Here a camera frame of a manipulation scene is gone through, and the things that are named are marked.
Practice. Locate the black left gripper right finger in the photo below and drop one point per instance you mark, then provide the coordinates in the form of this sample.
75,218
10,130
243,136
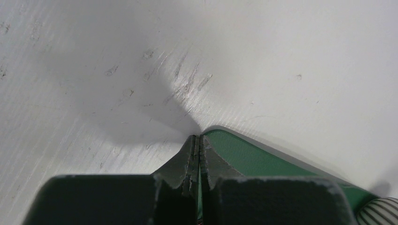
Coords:
230,198

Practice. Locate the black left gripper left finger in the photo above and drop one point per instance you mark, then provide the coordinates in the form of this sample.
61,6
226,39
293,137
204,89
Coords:
167,196

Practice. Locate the green placemat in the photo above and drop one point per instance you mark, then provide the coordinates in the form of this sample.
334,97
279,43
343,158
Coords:
251,160

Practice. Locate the grey ribbed mug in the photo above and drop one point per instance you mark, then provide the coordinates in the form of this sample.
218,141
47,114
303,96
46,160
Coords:
381,211

